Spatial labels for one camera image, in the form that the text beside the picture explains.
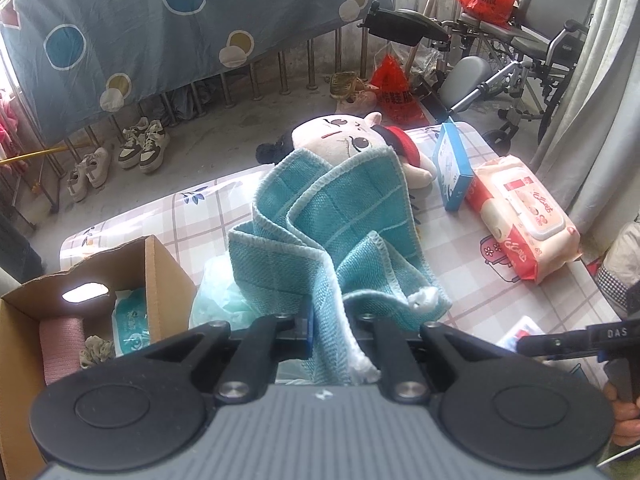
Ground white curtain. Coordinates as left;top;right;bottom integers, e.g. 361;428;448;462
530;0;640;251

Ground pink fabric roll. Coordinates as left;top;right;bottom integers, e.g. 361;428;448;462
39;316;86;387

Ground blue dotted bedsheet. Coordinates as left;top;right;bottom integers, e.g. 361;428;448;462
0;0;396;143

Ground dark green white sneakers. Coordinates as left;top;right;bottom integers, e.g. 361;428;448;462
117;116;151;170

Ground person's right hand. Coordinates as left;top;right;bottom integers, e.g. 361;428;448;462
602;384;640;447

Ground blue and teal tissue packet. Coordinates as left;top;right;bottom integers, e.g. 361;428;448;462
111;287;153;358

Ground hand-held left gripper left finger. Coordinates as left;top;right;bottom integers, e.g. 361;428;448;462
122;307;316;406

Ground woven sandal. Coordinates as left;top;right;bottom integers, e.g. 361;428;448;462
327;72;362;99

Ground teal towel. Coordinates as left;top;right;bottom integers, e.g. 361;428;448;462
227;146;453;386

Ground brown and white sneaker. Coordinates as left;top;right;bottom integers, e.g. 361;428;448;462
139;120;170;173

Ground pale scrunchie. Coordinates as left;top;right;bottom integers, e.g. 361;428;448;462
79;335;117;370

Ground white cable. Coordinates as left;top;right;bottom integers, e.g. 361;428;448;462
597;447;640;469

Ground cardboard box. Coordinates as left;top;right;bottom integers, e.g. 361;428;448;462
0;235;198;480

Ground pink slipper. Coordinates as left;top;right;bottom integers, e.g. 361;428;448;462
335;85;383;116

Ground blue and white box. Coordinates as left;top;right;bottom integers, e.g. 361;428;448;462
432;121;476;212

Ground small red and white packet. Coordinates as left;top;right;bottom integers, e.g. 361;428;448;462
497;315;541;353

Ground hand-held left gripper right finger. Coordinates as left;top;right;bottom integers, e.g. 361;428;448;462
347;312;521;403

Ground wheelchair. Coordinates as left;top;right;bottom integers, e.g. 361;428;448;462
359;0;608;153

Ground pale plastic bag teal print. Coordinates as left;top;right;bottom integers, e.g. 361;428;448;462
189;255;281;337

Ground metal railing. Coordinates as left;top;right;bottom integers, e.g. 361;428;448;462
0;0;451;231

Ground beige checked garment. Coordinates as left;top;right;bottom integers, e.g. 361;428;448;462
595;220;640;317

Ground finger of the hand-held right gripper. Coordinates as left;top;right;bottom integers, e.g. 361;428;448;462
517;329;591;361

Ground pink hanging clothes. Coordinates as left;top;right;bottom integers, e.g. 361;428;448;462
0;87;21;161

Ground plush doll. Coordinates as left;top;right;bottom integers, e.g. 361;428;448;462
256;110;436;191

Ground yellow stick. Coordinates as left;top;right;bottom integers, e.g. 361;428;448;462
0;146;67;168

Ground pink wet wipes pack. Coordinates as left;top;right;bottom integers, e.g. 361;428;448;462
465;155;583;286

